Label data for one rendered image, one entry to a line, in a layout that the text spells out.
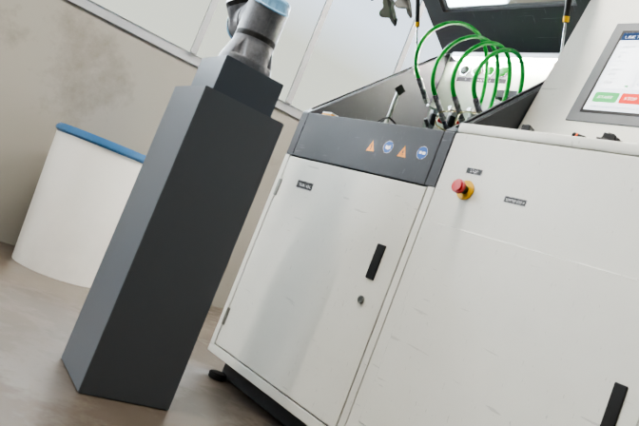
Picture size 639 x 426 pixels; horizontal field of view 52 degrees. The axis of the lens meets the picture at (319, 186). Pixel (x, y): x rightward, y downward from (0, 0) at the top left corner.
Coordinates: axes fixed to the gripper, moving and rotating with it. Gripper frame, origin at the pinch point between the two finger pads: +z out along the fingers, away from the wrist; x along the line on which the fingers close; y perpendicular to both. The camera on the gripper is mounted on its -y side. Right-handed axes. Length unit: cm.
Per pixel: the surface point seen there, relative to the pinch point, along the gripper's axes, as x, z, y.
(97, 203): -128, 19, 78
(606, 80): 49, 39, -16
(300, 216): -26, 47, 47
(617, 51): 50, 33, -24
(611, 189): 72, 56, 31
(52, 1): -162, -77, 52
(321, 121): -26.3, 21.1, 25.8
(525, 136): 50, 42, 24
